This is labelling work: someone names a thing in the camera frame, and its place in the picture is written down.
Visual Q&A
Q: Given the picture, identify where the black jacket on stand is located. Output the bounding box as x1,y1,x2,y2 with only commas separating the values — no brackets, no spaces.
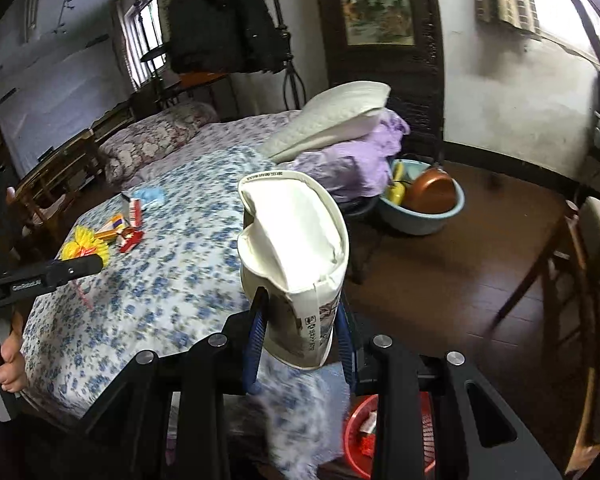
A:
166,0,287,74

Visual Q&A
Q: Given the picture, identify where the framed landscape painting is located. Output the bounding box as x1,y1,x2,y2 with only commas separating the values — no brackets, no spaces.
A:
317,0,444,164

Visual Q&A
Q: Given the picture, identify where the light blue plastic basin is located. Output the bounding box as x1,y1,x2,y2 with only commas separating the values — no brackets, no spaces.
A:
378,159,465,236

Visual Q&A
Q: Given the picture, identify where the orange purple green box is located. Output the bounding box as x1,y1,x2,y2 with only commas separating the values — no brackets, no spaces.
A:
99,214,129,230

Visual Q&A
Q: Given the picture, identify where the orange medicine box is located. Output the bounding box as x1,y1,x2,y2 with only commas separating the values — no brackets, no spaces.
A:
94,226,128,244

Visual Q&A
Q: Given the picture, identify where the dark wooden chair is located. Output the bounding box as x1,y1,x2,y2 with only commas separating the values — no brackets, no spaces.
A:
489,196,600,474

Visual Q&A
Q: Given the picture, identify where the copper brown pot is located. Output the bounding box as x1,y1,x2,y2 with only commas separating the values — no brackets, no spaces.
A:
401,167,456,214

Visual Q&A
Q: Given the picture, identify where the white paper cup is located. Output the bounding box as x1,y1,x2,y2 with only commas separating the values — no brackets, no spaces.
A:
237,170,350,370

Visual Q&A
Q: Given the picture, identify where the red trash basket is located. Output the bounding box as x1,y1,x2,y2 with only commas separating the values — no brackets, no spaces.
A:
342,392,436,479

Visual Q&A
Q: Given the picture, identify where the lilac crumpled blanket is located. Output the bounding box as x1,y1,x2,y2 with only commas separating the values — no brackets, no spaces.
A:
282,110,411,204

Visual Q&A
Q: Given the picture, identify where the red candy wrapper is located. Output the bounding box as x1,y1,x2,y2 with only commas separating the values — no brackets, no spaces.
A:
117,226,144,254

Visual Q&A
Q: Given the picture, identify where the folded floral pink comforter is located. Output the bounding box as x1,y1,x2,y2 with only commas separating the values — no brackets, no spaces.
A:
98,100,219,186

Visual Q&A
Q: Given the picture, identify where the white medicine box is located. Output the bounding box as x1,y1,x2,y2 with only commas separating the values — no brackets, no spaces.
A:
121,193,143,229

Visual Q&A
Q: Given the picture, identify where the white quilted pillow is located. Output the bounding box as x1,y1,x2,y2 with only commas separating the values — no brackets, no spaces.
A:
258,80,391,164

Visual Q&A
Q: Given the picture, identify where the purple floral bed sheet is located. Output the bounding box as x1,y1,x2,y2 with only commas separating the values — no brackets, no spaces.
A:
121,110,299,188

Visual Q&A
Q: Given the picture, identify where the person left hand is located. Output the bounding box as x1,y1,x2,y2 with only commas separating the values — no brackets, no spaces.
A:
0,186,30,396

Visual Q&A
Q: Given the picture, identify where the blue face mask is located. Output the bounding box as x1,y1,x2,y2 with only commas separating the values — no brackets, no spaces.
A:
131,186,166,209

